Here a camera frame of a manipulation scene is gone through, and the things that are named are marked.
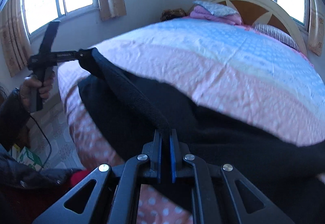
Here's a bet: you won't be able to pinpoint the black pants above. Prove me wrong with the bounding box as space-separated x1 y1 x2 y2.
78 49 324 223

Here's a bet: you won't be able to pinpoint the person's left forearm dark sleeve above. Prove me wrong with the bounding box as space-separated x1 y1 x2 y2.
1 89 81 223

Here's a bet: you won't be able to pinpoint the person's left hand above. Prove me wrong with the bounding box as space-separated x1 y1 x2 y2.
19 71 55 113

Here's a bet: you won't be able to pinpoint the beige curtain side left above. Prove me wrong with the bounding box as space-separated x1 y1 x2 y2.
1 0 32 77

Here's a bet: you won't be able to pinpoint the green white box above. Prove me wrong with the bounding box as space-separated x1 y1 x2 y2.
10 144 43 171

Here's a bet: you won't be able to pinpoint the brown plush toy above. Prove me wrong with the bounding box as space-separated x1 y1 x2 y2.
160 8 187 22

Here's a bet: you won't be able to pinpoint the folded pink blanket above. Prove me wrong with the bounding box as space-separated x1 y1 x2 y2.
190 6 243 25

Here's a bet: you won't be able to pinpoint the grey patterned pillow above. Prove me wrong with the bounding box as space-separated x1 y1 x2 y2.
193 0 238 17

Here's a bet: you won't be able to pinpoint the striped pillow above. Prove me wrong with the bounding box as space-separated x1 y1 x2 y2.
252 24 300 51

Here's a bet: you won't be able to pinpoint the cream wooden headboard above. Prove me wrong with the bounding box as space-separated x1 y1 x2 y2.
203 0 307 55

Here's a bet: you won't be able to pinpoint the beige curtain far right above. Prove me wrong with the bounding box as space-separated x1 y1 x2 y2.
307 0 324 57

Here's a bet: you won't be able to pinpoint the black cable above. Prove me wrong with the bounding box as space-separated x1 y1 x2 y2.
29 112 53 170

